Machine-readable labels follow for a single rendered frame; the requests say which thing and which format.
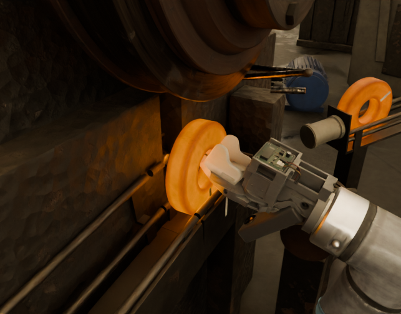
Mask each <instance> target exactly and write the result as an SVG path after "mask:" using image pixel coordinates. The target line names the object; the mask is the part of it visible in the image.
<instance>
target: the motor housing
mask: <svg viewBox="0 0 401 314"><path fill-rule="evenodd" d="M339 187H343V188H346V187H345V186H344V185H343V184H342V183H341V182H339V181H337V182H336V184H335V186H334V188H339ZM305 220H306V218H304V219H303V220H302V222H300V223H298V224H295V225H293V226H290V227H287V228H285V229H282V230H280V236H281V240H282V242H283V244H284V246H285V248H284V255H283V262H282V267H281V275H280V280H279V288H278V296H277V300H276V309H275V313H274V314H316V305H317V303H318V299H319V297H320V294H321V289H322V284H323V281H324V276H325V273H326V268H327V263H328V260H329V255H330V253H328V252H326V251H325V250H323V249H321V248H320V247H318V246H316V245H315V244H313V243H311V242H310V240H309V238H310V236H311V233H312V232H310V234H308V233H307V232H305V231H303V230H302V229H301V227H302V225H303V224H304V221H305Z"/></svg>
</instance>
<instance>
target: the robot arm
mask: <svg viewBox="0 0 401 314"><path fill-rule="evenodd" d="M276 144H278V145H280V146H282V147H284V148H286V149H288V150H290V151H292V153H290V152H287V151H285V150H283V149H282V148H280V147H278V146H276ZM301 156H302V153H301V152H299V151H297V150H295V149H293V148H291V147H289V146H287V145H285V144H283V143H281V142H279V141H278V140H275V139H274V138H270V141H269V142H266V143H265V144H264V145H263V146H262V147H261V149H260V150H259V151H258V152H257V153H256V154H255V155H254V156H253V157H252V159H251V158H250V157H249V156H246V155H245V154H243V153H242V152H241V151H240V148H239V141H238V139H237V137H235V136H233V135H227V136H225V138H224V139H223V141H222V142H221V143H220V144H217V145H215V147H214V148H213V149H212V150H208V151H207V152H206V153H205V155H204V157H203V158H202V160H201V163H200V167H201V168H202V170H203V171H204V173H205V174H206V175H207V177H209V179H210V181H211V182H212V183H213V184H214V185H215V187H216V188H217V189H218V190H219V191H220V192H221V193H222V194H223V195H225V196H226V197H227V198H229V199H231V200H232V201H234V202H237V203H239V204H241V205H242V206H244V207H249V208H251V209H254V210H256V211H258V212H257V213H256V214H253V215H251V216H249V217H248V218H247V219H246V220H245V222H244V224H243V225H242V226H241V228H240V230H239V231H238V234H239V235H240V236H241V238H242V239H243V240H244V241H245V242H247V243H248V242H251V241H253V240H256V239H258V238H261V237H264V236H267V235H269V234H272V233H274V232H277V231H280V230H282V229H285V228H287V227H290V226H293V225H295V224H298V223H300V222H302V220H303V219H304V218H306V220H305V221H304V224H303V225H302V227H301V229H302V230H303V231H305V232H307V233H308V234H310V232H312V233H311V236H310V238H309V240H310V242H311V243H313V244H315V245H316V246H318V247H320V248H321V249H323V250H325V251H326V252H328V253H330V254H332V255H333V260H332V265H331V269H330V274H329V281H328V284H327V290H326V292H325V294H324V295H323V296H322V297H320V298H319V299H318V303H317V305H316V314H400V313H401V218H399V217H398V216H396V215H394V214H392V213H390V212H388V211H386V210H385V209H382V208H381V207H379V206H376V205H375V204H372V203H371V202H369V201H368V200H366V199H364V198H362V197H360V196H359V195H357V194H355V193H353V192H351V191H349V190H347V189H346V188H343V187H339V188H337V190H336V191H335V193H333V192H334V190H333V188H334V186H335V184H336V182H337V180H338V179H337V178H335V177H333V176H331V175H330V174H328V173H326V172H324V171H322V170H320V169H318V168H316V167H314V166H313V165H311V164H309V163H307V162H305V161H303V160H301V159H300V158H301ZM242 178H244V181H243V183H240V182H239V181H240V180H241V179H242Z"/></svg>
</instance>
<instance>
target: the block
mask: <svg viewBox="0 0 401 314"><path fill-rule="evenodd" d="M285 101H286V96H285V93H271V89H267V88H261V87H254V86H250V85H245V86H242V87H241V88H239V89H238V90H237V91H235V92H234V93H232V94H231V96H230V99H229V127H228V135H233V136H235V137H237V139H238V141H239V148H240V151H242V152H245V153H250V154H253V156H254V155H255V154H256V153H257V152H258V151H259V150H260V149H261V147H262V146H263V145H264V144H265V143H266V142H269V141H270V138H274V139H275V140H278V141H279V142H281V133H282V127H283V117H284V107H285Z"/></svg>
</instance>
